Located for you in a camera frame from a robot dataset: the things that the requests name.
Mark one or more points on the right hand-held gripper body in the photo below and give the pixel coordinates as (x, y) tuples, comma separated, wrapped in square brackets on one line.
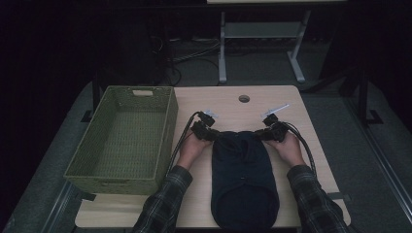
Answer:
[(275, 131)]

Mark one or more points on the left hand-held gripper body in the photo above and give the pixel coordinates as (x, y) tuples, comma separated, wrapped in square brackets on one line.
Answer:
[(202, 129)]

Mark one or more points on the dark cloth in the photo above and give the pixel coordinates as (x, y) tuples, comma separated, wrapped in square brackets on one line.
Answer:
[(243, 181)]

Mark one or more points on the green woven basket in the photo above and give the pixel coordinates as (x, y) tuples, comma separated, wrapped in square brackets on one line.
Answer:
[(123, 139)]

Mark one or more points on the person's left hand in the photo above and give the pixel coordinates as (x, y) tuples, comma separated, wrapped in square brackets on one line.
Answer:
[(192, 149)]

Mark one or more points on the person's right hand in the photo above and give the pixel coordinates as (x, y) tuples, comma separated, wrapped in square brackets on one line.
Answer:
[(288, 150)]

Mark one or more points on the white metal stand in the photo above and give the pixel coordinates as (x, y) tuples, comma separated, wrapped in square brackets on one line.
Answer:
[(223, 48)]

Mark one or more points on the grey tape strip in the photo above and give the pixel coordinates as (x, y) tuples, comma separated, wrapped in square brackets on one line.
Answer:
[(340, 196)]

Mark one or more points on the black metal frame post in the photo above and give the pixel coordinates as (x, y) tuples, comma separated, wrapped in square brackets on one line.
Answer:
[(364, 97)]

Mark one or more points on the black table bracket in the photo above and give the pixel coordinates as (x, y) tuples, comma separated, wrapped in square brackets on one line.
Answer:
[(86, 196)]

